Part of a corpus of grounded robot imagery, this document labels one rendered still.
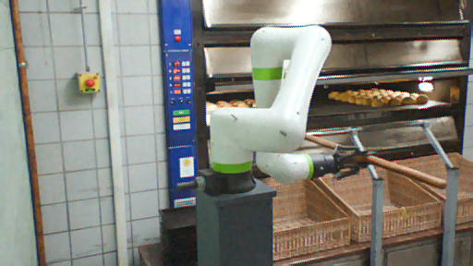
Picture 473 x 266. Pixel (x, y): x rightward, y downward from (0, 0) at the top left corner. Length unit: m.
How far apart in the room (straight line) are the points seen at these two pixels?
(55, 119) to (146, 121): 0.43
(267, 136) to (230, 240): 0.34
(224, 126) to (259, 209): 0.27
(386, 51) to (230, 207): 2.00
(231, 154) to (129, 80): 1.19
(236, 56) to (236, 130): 1.31
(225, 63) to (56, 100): 0.88
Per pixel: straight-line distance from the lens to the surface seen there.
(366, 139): 3.16
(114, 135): 2.50
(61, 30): 2.46
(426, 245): 2.91
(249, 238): 1.48
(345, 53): 3.00
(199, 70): 2.58
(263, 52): 1.68
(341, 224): 2.57
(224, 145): 1.41
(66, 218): 2.61
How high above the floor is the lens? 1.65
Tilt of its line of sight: 11 degrees down
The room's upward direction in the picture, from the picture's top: 1 degrees counter-clockwise
